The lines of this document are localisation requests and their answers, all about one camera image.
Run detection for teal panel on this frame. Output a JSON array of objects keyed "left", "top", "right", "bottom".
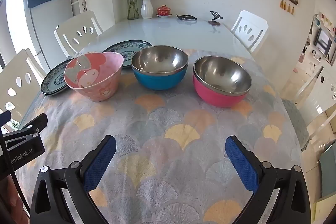
[{"left": 318, "top": 145, "right": 336, "bottom": 198}]

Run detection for dark framed screen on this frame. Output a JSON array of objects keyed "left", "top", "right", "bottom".
[{"left": 314, "top": 28, "right": 334, "bottom": 57}]

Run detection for grey refrigerator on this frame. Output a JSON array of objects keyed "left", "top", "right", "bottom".
[{"left": 5, "top": 0, "right": 77, "bottom": 70}]

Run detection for yellow hanging tassels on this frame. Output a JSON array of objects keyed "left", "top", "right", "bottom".
[{"left": 280, "top": 0, "right": 295, "bottom": 15}]

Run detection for black phone stand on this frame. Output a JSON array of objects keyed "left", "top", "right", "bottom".
[{"left": 208, "top": 11, "right": 224, "bottom": 25}]

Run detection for pastel fan patterned tablecloth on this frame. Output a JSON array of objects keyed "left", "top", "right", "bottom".
[{"left": 16, "top": 49, "right": 310, "bottom": 224}]

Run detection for white dining chair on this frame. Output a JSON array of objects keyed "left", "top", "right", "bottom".
[
  {"left": 54, "top": 10, "right": 103, "bottom": 57},
  {"left": 0, "top": 49, "right": 48, "bottom": 132},
  {"left": 231, "top": 10, "right": 269, "bottom": 54}
]

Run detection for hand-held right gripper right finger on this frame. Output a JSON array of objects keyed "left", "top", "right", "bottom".
[{"left": 225, "top": 135, "right": 311, "bottom": 224}]

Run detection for black folded object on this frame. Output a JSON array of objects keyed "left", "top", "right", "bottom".
[{"left": 176, "top": 14, "right": 198, "bottom": 22}]

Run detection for blue floral patterned plate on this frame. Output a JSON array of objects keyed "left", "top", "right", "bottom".
[
  {"left": 41, "top": 57, "right": 75, "bottom": 95},
  {"left": 102, "top": 40, "right": 153, "bottom": 68},
  {"left": 41, "top": 86, "right": 69, "bottom": 97}
]

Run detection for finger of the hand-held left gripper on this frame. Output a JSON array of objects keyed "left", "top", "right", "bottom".
[
  {"left": 0, "top": 113, "right": 48, "bottom": 147},
  {"left": 0, "top": 111, "right": 12, "bottom": 126}
]

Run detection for red lidded teacup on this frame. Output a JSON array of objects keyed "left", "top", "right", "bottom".
[{"left": 157, "top": 5, "right": 173, "bottom": 18}]

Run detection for pink cartoon bowl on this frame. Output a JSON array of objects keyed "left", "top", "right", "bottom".
[{"left": 64, "top": 51, "right": 124, "bottom": 102}]

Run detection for pink steel bowl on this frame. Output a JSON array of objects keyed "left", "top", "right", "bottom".
[{"left": 193, "top": 55, "right": 252, "bottom": 108}]

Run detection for blue steel bowl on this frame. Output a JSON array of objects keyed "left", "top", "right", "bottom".
[{"left": 131, "top": 46, "right": 189, "bottom": 90}]

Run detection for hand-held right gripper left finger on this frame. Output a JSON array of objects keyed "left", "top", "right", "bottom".
[{"left": 31, "top": 135, "right": 117, "bottom": 224}]

